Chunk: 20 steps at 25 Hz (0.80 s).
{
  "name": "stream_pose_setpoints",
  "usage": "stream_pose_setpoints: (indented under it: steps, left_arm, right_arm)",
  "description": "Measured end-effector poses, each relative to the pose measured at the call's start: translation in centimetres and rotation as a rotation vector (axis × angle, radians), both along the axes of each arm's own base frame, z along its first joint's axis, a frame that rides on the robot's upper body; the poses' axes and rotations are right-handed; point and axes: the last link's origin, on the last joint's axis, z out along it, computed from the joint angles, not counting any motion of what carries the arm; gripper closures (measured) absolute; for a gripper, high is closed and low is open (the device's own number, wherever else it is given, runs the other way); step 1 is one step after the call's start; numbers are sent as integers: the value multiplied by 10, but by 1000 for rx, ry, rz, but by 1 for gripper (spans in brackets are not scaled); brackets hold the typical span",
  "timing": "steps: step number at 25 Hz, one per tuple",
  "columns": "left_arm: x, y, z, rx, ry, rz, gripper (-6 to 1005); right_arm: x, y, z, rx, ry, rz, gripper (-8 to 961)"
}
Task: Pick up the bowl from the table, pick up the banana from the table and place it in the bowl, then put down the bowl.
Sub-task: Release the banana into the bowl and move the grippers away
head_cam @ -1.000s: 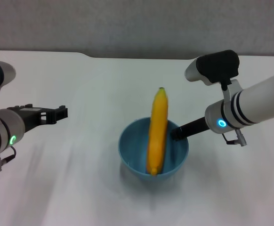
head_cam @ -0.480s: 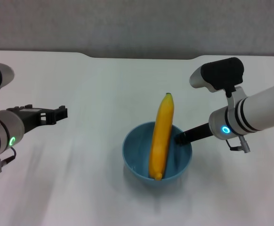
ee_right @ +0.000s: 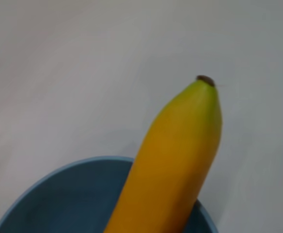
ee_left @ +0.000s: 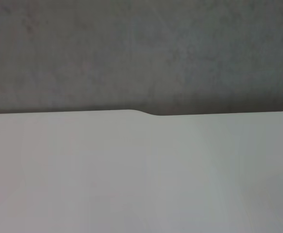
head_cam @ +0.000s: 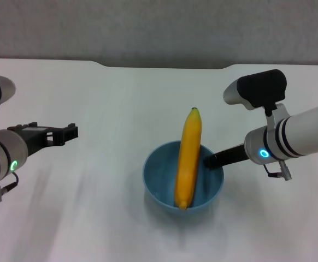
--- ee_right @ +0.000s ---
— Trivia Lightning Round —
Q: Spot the yellow banana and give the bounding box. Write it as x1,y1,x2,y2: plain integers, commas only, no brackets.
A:
104,75,223,233

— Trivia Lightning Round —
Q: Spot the blue bowl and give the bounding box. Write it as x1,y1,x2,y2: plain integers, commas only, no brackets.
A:
0,156,219,233

